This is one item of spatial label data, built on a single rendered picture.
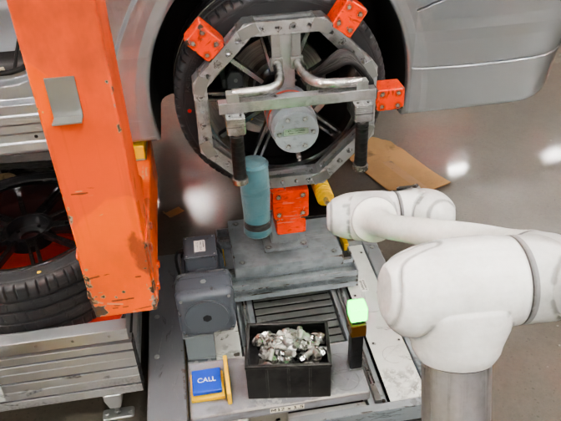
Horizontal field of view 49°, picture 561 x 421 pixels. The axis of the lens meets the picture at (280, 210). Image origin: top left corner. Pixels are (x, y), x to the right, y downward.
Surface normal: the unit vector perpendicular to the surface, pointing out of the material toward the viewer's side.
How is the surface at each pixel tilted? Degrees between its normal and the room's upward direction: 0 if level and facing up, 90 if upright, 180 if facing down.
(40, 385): 90
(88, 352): 90
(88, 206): 90
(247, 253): 0
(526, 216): 0
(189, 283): 0
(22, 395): 90
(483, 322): 72
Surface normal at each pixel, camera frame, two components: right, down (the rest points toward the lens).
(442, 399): -0.64, 0.18
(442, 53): 0.16, 0.56
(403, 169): -0.04, -0.82
